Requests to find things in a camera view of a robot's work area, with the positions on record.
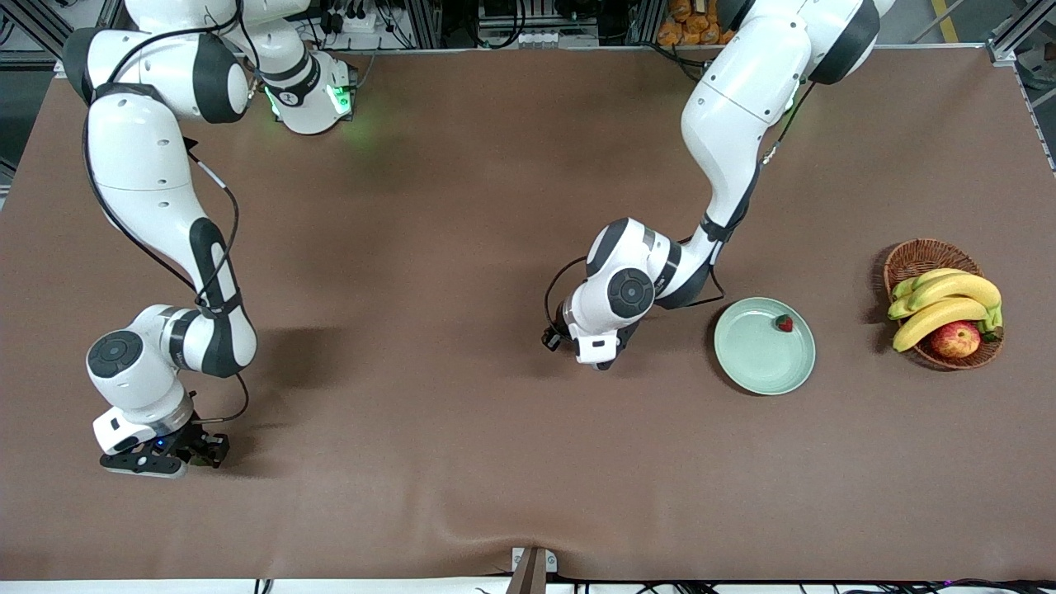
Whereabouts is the pale green plate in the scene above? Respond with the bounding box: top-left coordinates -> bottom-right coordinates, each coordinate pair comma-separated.
714,297 -> 817,397

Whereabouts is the brown table cover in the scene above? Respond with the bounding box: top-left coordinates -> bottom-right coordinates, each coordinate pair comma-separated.
0,45 -> 1056,582

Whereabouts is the pile of orange packaged buns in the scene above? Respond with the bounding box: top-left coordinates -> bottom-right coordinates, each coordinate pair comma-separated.
658,0 -> 735,47

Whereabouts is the greenish yellow banana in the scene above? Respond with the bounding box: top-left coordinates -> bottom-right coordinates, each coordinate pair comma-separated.
892,268 -> 970,301

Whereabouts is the brown wicker basket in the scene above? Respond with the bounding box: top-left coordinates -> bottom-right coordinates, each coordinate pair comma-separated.
883,238 -> 1006,371

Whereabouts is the white power strip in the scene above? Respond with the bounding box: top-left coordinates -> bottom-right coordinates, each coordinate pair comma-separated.
330,4 -> 380,34

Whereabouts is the red apple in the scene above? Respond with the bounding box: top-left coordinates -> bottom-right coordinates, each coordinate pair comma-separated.
930,321 -> 983,360

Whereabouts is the large yellow banana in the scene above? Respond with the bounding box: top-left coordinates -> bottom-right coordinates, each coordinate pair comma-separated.
906,273 -> 1002,314

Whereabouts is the aluminium frame post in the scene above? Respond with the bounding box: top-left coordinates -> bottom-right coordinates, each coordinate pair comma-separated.
408,0 -> 442,49
631,0 -> 667,46

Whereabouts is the aluminium frame rail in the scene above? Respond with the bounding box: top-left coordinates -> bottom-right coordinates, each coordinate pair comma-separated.
0,0 -> 75,80
988,16 -> 1056,174

